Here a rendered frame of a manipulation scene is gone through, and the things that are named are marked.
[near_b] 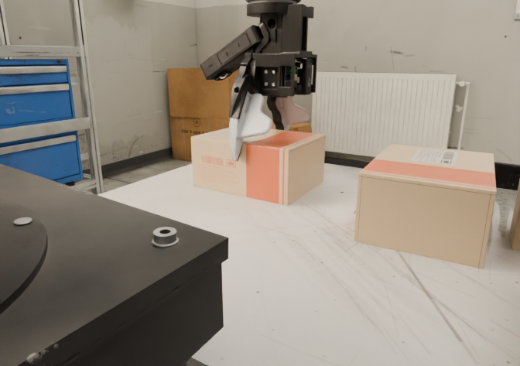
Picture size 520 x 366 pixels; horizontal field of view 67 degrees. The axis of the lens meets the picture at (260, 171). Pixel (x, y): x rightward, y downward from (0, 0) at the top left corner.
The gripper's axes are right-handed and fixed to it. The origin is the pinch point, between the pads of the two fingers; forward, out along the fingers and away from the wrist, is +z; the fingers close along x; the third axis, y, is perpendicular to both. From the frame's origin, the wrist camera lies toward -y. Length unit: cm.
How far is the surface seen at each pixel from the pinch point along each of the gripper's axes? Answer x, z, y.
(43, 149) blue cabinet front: 46, 26, -139
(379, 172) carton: -10.2, -2.3, 20.5
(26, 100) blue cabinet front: 42, 4, -139
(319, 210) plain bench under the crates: -5.4, 5.2, 12.3
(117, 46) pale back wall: 161, -21, -225
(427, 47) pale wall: 252, -21, -20
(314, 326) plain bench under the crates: -26.3, 5.2, 20.9
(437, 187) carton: -11.1, -2.0, 26.1
